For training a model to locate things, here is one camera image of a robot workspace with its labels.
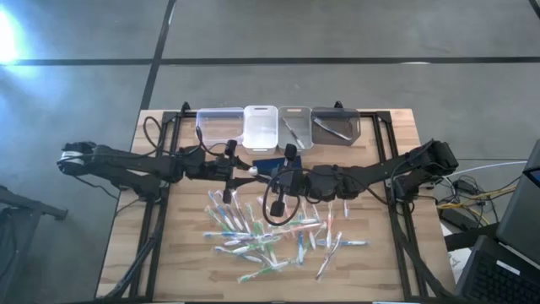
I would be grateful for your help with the black power brick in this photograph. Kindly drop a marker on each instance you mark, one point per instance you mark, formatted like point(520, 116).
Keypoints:
point(457, 219)

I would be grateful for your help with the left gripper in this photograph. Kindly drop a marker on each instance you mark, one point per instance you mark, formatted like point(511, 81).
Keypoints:
point(211, 166)

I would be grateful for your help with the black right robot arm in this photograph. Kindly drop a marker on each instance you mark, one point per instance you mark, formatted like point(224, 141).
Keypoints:
point(371, 169)

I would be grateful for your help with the black laptop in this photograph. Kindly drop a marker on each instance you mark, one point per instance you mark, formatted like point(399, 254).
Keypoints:
point(498, 278)

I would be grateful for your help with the white paper sheet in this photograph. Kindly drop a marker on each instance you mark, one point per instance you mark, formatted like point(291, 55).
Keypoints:
point(457, 259)

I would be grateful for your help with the dark blue cloth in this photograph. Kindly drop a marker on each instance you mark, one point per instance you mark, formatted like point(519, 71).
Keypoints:
point(270, 162)

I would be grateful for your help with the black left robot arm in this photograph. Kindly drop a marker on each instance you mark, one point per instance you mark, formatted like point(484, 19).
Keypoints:
point(126, 160)

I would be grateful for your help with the black floor stand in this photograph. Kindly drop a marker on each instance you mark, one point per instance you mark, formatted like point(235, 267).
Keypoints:
point(25, 202)

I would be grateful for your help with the white plastic bin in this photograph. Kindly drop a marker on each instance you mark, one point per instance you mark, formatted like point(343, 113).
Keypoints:
point(260, 131)

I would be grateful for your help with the small black power adapter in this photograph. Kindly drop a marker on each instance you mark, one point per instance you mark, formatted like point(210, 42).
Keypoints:
point(466, 186)

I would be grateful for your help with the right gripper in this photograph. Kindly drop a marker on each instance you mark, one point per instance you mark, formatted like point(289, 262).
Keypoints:
point(291, 181)

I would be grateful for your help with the light grey plastic bin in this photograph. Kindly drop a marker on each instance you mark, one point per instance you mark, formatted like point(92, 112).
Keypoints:
point(304, 122)

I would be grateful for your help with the dark grey plastic bin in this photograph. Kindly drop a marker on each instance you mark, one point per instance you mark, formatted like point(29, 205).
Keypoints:
point(337, 118)

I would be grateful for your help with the clear plastic bin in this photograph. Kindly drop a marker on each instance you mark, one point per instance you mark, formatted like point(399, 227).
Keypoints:
point(219, 126)

